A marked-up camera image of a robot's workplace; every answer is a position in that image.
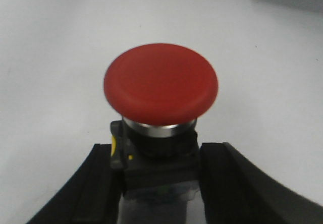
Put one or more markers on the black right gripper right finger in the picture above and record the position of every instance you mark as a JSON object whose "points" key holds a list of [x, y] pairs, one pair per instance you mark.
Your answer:
{"points": [[234, 190]]}

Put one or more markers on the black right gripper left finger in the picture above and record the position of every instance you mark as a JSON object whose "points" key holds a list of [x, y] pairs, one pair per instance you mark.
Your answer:
{"points": [[91, 195]]}

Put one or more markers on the red mushroom push button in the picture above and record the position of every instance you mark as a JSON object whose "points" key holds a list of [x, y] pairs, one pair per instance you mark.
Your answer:
{"points": [[159, 90]]}

